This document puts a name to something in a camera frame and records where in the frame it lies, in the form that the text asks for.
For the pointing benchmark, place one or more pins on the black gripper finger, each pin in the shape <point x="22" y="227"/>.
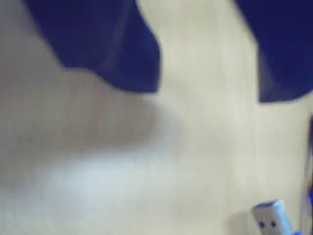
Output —
<point x="286" y="49"/>
<point x="105" y="44"/>

